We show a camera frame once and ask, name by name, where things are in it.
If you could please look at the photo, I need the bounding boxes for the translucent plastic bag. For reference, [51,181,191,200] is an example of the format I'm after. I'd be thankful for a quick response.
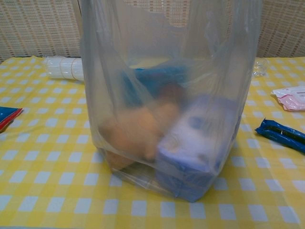
[80,0,262,203]

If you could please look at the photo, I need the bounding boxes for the orange bread item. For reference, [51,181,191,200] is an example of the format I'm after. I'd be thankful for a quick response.
[99,97,181,171]

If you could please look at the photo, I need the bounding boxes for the blue white tissue pack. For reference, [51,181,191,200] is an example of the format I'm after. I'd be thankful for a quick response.
[156,95,239,203]

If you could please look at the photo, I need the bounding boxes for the yellow white checked tablecloth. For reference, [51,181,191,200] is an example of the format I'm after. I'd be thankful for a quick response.
[0,56,305,229]

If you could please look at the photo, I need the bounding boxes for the clear plastic water bottle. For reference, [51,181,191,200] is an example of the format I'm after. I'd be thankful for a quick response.
[252,58,269,77]

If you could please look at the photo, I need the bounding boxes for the blue snack bar wrapper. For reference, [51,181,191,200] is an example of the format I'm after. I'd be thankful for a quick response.
[254,117,305,155]

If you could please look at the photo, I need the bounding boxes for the pink wet wipes pack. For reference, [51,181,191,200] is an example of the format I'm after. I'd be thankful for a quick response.
[271,86,305,112]

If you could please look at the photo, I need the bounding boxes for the blue red snack packet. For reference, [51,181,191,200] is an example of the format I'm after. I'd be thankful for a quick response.
[0,106,23,134]

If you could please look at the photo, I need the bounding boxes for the woven folding screen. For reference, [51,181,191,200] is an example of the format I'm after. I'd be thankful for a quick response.
[0,0,305,59]

